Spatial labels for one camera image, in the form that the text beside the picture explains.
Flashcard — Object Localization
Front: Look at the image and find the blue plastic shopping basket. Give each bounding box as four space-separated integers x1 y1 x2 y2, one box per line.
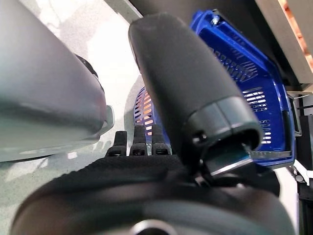
133 9 304 169

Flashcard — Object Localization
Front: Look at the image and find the wooden vegetable display shelf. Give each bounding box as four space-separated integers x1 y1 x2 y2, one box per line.
102 0 313 94

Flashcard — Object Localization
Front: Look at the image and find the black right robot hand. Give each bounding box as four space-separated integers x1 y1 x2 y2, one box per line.
11 12 298 235

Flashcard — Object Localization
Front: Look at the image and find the silver right robot leg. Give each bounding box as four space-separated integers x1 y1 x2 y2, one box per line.
0 0 115 162

